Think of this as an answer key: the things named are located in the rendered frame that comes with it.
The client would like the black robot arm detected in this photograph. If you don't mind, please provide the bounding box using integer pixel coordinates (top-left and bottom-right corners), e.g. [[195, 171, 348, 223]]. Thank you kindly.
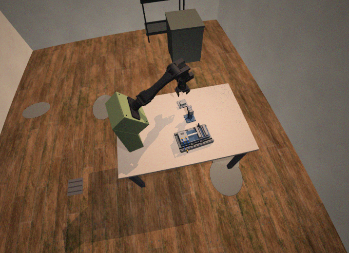
[[127, 58, 194, 120]]

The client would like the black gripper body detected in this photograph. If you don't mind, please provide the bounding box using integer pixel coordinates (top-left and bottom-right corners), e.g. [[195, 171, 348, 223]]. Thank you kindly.
[[175, 84, 190, 93]]

